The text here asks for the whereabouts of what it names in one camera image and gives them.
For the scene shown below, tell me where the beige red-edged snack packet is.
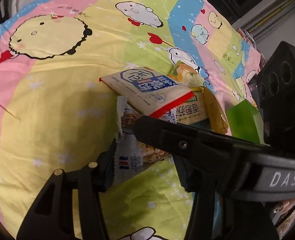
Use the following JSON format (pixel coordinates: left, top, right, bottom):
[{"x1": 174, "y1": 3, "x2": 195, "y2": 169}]
[{"x1": 100, "y1": 66, "x2": 196, "y2": 119}]

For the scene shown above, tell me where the person's right hand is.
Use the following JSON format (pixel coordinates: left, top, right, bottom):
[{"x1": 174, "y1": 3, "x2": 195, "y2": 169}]
[{"x1": 274, "y1": 197, "x2": 295, "y2": 217}]

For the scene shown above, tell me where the yellow snack packet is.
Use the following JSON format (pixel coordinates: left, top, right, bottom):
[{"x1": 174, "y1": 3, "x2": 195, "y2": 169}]
[{"x1": 201, "y1": 86, "x2": 230, "y2": 134}]

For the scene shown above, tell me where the small orange-print snack packet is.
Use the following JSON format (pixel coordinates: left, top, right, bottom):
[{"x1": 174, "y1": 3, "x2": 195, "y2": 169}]
[{"x1": 169, "y1": 60, "x2": 201, "y2": 88}]

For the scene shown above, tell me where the green box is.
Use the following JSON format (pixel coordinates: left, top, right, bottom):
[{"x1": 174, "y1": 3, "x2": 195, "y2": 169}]
[{"x1": 225, "y1": 100, "x2": 265, "y2": 144}]

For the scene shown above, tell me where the yellow cracker packet green label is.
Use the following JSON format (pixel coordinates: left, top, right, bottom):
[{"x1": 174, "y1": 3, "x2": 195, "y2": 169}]
[{"x1": 174, "y1": 87, "x2": 208, "y2": 126}]

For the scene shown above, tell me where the striped cartoon printed blanket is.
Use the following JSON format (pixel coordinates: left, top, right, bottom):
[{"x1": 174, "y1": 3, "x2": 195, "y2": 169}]
[{"x1": 0, "y1": 0, "x2": 266, "y2": 240}]

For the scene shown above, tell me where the grey curtain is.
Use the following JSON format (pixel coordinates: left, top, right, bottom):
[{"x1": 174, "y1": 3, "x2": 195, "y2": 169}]
[{"x1": 231, "y1": 0, "x2": 295, "y2": 43}]

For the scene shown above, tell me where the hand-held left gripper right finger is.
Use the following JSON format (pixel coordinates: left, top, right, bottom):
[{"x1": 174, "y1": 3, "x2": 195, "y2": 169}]
[{"x1": 174, "y1": 156, "x2": 275, "y2": 240}]

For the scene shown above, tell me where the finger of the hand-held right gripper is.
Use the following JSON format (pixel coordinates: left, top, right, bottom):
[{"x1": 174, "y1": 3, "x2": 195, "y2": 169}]
[{"x1": 134, "y1": 116, "x2": 295, "y2": 203}]

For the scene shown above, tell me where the pink printed cloth pile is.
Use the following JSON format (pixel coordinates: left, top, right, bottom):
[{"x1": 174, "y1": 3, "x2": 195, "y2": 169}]
[{"x1": 237, "y1": 27, "x2": 266, "y2": 68}]

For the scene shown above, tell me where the white puffed snack packet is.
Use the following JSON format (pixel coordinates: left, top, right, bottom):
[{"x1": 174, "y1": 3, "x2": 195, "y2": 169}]
[{"x1": 114, "y1": 96, "x2": 173, "y2": 186}]

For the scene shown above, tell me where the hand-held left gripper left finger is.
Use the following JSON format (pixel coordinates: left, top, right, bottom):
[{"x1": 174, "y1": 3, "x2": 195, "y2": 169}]
[{"x1": 16, "y1": 142, "x2": 117, "y2": 240}]

